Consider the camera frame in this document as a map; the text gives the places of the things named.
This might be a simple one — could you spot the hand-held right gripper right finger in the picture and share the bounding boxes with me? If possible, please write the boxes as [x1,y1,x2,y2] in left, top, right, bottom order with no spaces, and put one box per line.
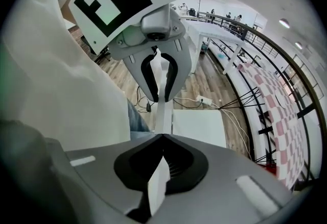
[153,133,294,224]

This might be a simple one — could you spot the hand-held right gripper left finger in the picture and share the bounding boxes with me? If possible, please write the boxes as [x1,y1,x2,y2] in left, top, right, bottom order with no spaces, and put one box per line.
[63,133,165,224]

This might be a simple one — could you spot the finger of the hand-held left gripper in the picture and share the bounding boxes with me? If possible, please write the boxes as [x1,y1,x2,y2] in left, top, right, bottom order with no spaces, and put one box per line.
[159,36,193,103]

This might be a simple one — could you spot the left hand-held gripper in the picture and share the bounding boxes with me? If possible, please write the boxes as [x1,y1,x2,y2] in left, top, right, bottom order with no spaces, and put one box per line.
[67,0,187,103]

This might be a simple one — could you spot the white wooden chair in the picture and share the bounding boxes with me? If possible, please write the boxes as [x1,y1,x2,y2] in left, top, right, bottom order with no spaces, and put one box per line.
[147,46,227,216]

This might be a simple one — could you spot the red white checkered table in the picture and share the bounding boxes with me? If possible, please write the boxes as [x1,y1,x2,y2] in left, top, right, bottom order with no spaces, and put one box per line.
[222,62,307,189]

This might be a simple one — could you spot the white power strip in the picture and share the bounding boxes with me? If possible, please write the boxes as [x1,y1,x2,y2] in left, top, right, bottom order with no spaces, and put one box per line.
[196,95,213,106]

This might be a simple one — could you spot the person's jeans leg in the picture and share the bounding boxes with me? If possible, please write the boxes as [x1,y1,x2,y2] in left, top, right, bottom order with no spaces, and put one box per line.
[126,99,151,133]

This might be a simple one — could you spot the black metal railing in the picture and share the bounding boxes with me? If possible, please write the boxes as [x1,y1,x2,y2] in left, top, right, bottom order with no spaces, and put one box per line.
[196,11,325,185]

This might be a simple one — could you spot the person's white shirt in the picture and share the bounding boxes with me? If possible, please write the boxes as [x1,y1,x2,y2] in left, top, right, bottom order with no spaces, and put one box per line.
[0,0,131,152]

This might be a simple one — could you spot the white round plate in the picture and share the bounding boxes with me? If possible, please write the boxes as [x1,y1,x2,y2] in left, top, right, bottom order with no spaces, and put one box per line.
[275,89,294,108]

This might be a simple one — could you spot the black power cable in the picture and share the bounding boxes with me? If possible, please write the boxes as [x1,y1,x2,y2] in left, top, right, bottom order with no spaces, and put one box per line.
[136,85,153,114]

